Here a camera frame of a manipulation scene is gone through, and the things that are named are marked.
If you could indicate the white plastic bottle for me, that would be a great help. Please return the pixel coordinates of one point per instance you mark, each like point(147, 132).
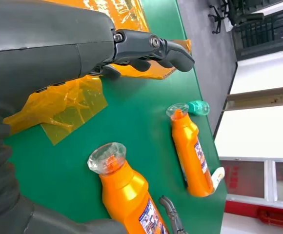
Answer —
point(217, 177)

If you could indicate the yellow plastic sheet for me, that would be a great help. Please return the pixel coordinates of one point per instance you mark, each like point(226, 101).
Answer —
point(63, 106)

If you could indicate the brown wall ledge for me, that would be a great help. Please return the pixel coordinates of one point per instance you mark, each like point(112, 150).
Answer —
point(261, 98)

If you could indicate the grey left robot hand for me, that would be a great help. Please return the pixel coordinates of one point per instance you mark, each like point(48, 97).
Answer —
point(46, 48)

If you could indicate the black office chair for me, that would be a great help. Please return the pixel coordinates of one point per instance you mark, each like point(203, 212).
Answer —
point(231, 13)

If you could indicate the red and grey cabinet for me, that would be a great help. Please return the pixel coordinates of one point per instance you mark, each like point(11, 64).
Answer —
point(243, 179)

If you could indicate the black metal rack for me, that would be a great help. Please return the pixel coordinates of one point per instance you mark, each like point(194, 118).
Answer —
point(259, 32)

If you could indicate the teal plastic bottle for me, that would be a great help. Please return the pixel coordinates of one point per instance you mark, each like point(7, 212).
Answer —
point(198, 108)

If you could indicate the orange detergent bottle clear cap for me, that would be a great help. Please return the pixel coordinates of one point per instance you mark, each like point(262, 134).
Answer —
point(188, 151)
point(124, 197)

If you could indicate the green table mat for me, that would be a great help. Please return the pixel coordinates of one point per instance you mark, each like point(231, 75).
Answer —
point(136, 106)

